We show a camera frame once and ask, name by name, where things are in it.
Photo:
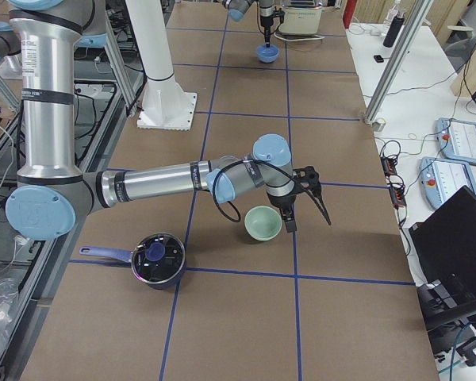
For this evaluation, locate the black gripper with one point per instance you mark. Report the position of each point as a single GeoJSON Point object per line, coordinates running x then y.
{"type": "Point", "coordinates": [282, 203]}
{"type": "Point", "coordinates": [266, 21]}

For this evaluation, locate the blue bowl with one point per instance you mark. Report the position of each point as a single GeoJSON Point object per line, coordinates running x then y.
{"type": "Point", "coordinates": [267, 53]}

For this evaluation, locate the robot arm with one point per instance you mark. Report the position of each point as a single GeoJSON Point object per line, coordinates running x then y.
{"type": "Point", "coordinates": [62, 155]}
{"type": "Point", "coordinates": [268, 11]}

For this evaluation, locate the green bowl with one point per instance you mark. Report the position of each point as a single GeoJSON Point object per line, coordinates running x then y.
{"type": "Point", "coordinates": [263, 223]}

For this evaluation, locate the cream chrome toaster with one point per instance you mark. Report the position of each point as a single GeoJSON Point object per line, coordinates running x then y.
{"type": "Point", "coordinates": [301, 21]}

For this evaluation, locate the black water bottle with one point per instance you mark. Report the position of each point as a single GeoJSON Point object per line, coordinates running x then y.
{"type": "Point", "coordinates": [394, 29]}

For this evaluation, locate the near blue teach pendant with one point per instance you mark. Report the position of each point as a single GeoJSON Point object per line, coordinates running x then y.
{"type": "Point", "coordinates": [441, 178]}

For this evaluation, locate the blue teach pendant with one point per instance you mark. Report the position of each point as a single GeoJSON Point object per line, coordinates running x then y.
{"type": "Point", "coordinates": [457, 139]}
{"type": "Point", "coordinates": [441, 178]}

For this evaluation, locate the dark blue saucepan with lid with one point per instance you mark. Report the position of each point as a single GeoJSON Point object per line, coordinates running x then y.
{"type": "Point", "coordinates": [158, 260]}

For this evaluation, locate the black laptop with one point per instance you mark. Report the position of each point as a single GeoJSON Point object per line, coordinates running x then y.
{"type": "Point", "coordinates": [445, 244]}

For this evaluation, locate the far blue teach pendant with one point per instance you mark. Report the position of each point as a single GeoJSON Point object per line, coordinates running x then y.
{"type": "Point", "coordinates": [457, 139]}

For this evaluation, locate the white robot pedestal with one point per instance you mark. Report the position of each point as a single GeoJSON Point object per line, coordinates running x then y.
{"type": "Point", "coordinates": [165, 104]}

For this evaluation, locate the aluminium frame post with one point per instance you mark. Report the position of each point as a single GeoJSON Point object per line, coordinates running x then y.
{"type": "Point", "coordinates": [400, 51]}

